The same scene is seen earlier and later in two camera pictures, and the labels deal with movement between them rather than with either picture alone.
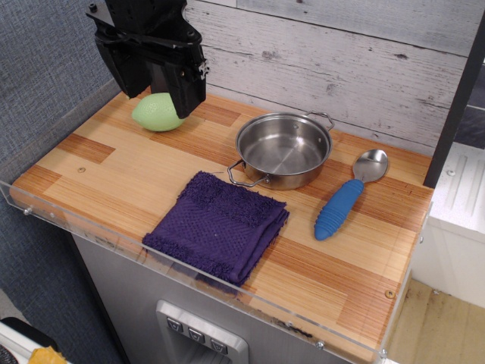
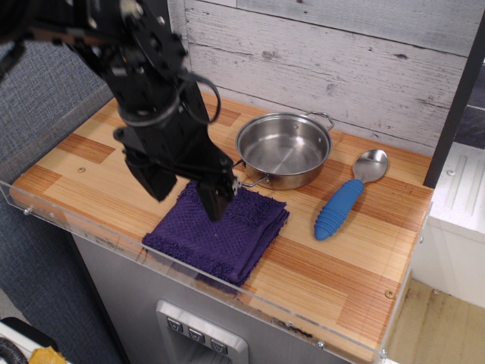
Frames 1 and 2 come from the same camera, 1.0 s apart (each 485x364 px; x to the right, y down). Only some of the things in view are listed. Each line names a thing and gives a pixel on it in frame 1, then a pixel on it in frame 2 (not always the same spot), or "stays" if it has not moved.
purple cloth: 219,228 stays
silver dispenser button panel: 191,339 stays
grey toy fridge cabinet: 132,285 stays
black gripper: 161,26 -> 170,127
